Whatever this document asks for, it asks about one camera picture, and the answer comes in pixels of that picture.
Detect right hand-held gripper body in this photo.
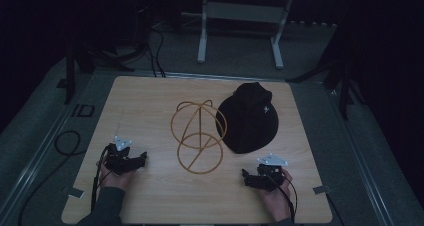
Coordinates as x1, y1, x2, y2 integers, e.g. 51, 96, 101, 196
255, 153, 290, 192

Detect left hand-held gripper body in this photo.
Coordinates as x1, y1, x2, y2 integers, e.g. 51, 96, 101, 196
105, 135, 137, 176

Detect black cap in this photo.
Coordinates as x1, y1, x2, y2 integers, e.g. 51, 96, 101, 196
215, 81, 280, 155

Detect gold wire hat stand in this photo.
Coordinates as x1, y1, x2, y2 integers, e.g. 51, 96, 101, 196
170, 99, 229, 176

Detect person's left hand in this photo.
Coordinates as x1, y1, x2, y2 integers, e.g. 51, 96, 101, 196
97, 161, 137, 191

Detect person's right hand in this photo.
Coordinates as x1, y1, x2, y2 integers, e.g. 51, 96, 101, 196
258, 168, 295, 223

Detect grey tape piece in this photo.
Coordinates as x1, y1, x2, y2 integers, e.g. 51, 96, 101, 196
67, 187, 85, 199
312, 184, 334, 196

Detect black rectangular floor marker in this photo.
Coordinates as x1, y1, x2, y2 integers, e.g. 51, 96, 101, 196
70, 103, 96, 118

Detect black metal stand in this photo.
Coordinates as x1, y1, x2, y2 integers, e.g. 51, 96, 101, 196
57, 35, 149, 106
285, 25, 366, 121

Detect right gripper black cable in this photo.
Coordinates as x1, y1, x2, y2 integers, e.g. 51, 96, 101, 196
263, 167, 300, 224

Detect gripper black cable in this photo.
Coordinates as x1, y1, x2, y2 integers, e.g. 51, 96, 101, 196
263, 167, 300, 224
90, 144, 113, 214

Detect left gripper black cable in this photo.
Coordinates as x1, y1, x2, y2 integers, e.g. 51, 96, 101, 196
90, 144, 113, 214

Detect black floor cable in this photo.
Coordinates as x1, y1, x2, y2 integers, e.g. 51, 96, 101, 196
17, 129, 88, 226

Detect black cables bundle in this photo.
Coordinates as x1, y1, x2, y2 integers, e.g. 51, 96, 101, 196
145, 25, 168, 79

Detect white metal table frame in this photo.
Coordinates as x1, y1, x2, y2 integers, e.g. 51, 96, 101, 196
180, 0, 336, 71

